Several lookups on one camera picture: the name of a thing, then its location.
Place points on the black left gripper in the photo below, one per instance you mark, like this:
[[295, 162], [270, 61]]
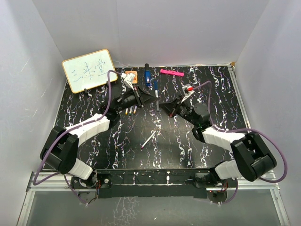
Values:
[[143, 99]]

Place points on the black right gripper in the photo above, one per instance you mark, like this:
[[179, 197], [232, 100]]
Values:
[[173, 107]]

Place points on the white pen blue tip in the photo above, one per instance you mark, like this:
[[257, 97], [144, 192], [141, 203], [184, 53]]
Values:
[[157, 101]]

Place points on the blue pen cap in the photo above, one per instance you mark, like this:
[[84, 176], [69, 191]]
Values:
[[156, 85]]

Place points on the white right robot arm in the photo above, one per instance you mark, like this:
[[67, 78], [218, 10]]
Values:
[[252, 157]]

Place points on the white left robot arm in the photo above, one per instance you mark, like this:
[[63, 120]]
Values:
[[61, 148]]

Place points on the orange spiral notepad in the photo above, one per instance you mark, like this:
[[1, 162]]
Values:
[[132, 76]]

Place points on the blue stapler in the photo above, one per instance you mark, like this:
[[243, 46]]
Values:
[[147, 75]]

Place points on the pink utility knife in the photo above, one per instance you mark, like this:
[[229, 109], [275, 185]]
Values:
[[171, 72]]

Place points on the small whiteboard with writing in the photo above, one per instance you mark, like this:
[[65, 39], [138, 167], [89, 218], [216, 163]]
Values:
[[89, 71]]

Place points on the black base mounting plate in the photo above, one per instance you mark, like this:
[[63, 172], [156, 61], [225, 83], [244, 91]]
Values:
[[113, 183]]

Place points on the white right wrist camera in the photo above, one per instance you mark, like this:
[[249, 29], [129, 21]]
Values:
[[188, 91]]

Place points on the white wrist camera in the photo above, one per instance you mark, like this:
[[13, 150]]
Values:
[[127, 83], [188, 91]]

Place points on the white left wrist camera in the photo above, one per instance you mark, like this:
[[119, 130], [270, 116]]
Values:
[[127, 83]]

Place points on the aluminium front rail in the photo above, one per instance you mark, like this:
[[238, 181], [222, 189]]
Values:
[[58, 183]]

